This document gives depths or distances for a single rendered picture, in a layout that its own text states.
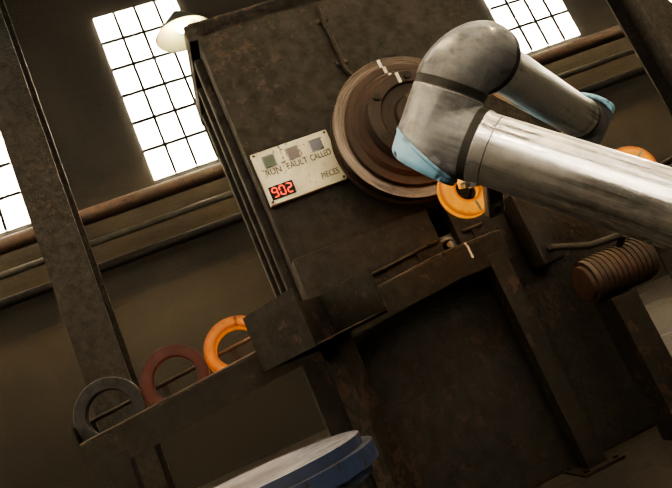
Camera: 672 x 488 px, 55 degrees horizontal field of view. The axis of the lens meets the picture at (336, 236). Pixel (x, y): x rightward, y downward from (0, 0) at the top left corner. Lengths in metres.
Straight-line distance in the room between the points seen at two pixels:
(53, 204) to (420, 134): 3.91
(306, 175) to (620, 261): 0.95
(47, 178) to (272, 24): 2.80
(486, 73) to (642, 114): 9.41
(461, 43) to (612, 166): 0.28
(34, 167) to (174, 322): 3.65
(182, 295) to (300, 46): 6.03
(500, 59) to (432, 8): 1.41
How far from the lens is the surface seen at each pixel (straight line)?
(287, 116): 2.16
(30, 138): 4.95
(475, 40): 1.04
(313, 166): 2.08
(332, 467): 0.80
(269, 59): 2.26
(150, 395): 1.84
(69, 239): 4.64
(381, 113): 1.95
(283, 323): 1.47
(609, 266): 1.93
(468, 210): 1.76
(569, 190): 0.97
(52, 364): 8.23
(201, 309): 8.01
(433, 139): 1.00
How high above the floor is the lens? 0.51
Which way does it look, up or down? 11 degrees up
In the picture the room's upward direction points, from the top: 24 degrees counter-clockwise
